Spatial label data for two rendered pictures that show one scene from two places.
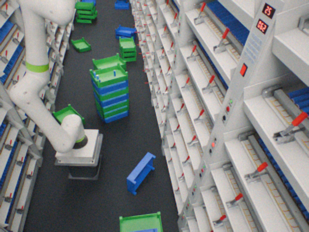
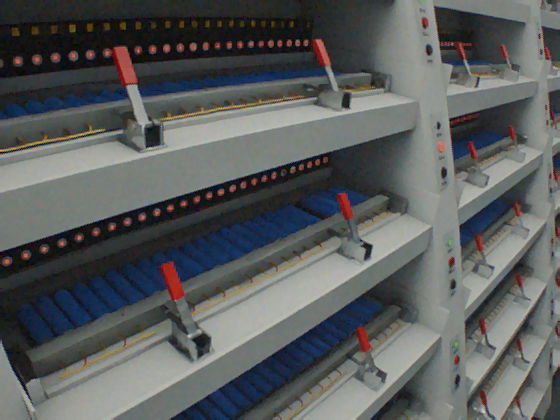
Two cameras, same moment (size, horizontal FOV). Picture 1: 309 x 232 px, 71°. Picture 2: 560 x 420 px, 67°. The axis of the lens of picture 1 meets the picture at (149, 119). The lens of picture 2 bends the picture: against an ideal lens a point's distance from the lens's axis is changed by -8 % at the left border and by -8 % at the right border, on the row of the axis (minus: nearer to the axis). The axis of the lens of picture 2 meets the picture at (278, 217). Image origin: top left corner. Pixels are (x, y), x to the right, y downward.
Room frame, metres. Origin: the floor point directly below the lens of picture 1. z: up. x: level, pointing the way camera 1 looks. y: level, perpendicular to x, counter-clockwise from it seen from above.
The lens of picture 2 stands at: (1.16, 0.19, 1.11)
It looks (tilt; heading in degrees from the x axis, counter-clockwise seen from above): 13 degrees down; 238
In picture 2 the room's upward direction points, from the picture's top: 10 degrees counter-clockwise
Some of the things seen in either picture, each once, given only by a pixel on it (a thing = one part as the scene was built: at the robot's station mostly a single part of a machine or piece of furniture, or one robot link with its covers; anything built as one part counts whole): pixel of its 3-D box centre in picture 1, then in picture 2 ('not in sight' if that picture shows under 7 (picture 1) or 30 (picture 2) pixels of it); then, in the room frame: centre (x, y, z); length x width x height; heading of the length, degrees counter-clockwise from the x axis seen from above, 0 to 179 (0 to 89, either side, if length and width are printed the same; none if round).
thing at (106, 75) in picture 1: (108, 74); not in sight; (1.71, 0.41, 0.52); 0.30 x 0.20 x 0.08; 123
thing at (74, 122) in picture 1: (73, 129); not in sight; (1.00, 0.54, 0.52); 0.16 x 0.13 x 0.19; 175
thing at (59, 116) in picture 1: (69, 118); not in sight; (1.57, 0.85, 0.04); 0.30 x 0.20 x 0.08; 46
